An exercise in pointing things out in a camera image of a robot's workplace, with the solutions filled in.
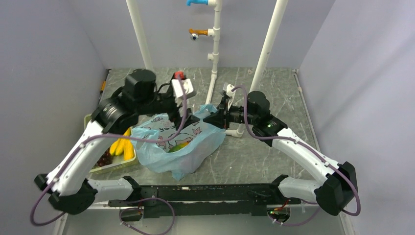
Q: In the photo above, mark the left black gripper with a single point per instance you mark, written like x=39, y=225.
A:
x=175, y=115

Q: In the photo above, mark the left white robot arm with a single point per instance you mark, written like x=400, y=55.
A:
x=69, y=189

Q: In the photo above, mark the pale green fruit basket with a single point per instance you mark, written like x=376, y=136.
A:
x=118, y=163

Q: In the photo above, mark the green orange fake mango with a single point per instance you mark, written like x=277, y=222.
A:
x=178, y=147

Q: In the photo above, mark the yellow fake banana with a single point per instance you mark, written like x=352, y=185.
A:
x=116, y=149

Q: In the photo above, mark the light blue plastic bag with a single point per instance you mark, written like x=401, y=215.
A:
x=183, y=154

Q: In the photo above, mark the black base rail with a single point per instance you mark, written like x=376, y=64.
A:
x=192, y=200

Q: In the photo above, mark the dark fake grapes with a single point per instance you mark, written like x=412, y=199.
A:
x=105, y=159

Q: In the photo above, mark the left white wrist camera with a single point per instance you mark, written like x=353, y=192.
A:
x=182, y=85

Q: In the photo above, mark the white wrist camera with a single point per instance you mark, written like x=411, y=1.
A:
x=182, y=85
x=229, y=92

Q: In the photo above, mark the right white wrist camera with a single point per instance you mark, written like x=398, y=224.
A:
x=229, y=92

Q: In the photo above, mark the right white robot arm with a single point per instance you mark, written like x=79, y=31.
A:
x=333, y=187

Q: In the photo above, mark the yellow fake fruit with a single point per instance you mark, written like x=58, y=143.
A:
x=128, y=151

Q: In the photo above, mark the orange handled tool at wall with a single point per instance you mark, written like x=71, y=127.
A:
x=103, y=84

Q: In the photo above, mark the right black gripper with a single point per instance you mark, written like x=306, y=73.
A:
x=221, y=118

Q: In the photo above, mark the white PVC pipe frame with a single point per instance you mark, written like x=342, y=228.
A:
x=215, y=33

